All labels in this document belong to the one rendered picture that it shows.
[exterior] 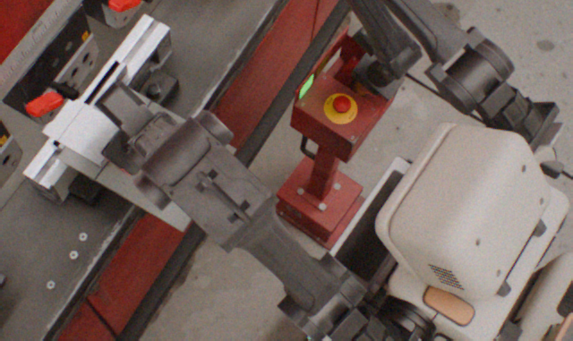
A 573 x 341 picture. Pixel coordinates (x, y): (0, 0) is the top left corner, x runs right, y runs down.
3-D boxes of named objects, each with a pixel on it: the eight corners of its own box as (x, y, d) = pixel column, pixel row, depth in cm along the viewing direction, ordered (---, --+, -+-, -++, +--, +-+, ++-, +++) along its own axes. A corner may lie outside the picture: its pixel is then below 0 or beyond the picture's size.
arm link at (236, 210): (202, 252, 77) (276, 175, 78) (121, 169, 84) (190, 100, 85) (325, 350, 115) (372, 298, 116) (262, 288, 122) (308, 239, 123)
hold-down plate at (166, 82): (93, 207, 155) (90, 202, 152) (70, 193, 155) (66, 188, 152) (180, 86, 165) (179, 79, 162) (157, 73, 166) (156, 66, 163)
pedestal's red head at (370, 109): (346, 165, 184) (357, 133, 167) (288, 125, 187) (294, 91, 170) (393, 100, 191) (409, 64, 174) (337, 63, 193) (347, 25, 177)
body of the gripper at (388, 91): (366, 51, 177) (379, 38, 170) (402, 81, 178) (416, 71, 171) (350, 72, 175) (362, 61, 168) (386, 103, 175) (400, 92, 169)
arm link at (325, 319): (348, 356, 113) (375, 327, 113) (303, 313, 108) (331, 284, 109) (320, 328, 121) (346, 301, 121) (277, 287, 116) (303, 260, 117)
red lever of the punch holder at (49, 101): (41, 111, 113) (81, 89, 122) (17, 97, 114) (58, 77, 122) (38, 122, 114) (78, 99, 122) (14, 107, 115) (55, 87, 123)
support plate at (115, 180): (183, 233, 142) (183, 231, 141) (57, 159, 145) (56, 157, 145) (237, 150, 148) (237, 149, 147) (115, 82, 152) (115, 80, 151)
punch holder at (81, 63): (46, 131, 128) (21, 83, 112) (1, 105, 129) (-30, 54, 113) (101, 58, 133) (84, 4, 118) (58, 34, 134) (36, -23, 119)
